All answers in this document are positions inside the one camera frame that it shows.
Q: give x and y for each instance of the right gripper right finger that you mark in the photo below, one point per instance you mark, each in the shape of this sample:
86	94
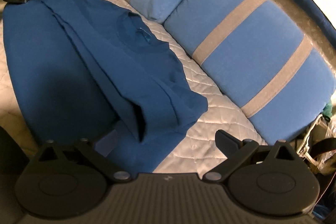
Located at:
238	153

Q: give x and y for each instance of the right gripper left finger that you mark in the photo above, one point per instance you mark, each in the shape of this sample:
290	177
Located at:
95	153

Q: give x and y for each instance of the dark blue sweatshirt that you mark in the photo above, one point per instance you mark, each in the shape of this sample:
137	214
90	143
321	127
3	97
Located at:
83	68

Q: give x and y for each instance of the grey quilted bed cover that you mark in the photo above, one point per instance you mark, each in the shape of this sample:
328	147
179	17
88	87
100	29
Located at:
196	153

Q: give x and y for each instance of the right blue striped pillow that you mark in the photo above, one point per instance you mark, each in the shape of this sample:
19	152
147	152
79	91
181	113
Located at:
259	58

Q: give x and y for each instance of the floral headboard cover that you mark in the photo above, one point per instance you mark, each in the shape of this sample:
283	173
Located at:
310	29

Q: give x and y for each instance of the black bag with straps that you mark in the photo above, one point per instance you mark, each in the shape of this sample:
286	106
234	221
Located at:
317	146

